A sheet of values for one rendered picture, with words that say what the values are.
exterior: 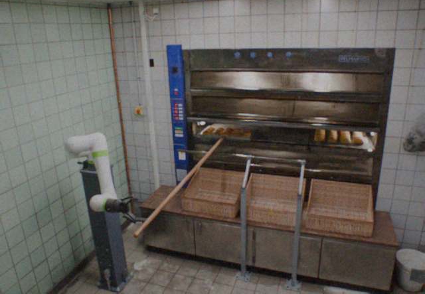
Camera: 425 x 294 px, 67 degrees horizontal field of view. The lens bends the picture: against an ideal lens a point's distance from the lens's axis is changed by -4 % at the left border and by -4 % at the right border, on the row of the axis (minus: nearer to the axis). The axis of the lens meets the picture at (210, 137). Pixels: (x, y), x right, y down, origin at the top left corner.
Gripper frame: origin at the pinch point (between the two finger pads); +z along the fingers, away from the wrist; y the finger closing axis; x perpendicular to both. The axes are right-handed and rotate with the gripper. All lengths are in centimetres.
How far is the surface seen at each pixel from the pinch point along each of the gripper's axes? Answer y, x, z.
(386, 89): -55, -152, 157
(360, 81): -62, -153, 135
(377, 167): 18, -152, 157
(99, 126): -16, -118, -118
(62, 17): -125, -86, -118
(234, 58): -81, -155, 19
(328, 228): 60, -105, 116
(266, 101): -39, -155, 51
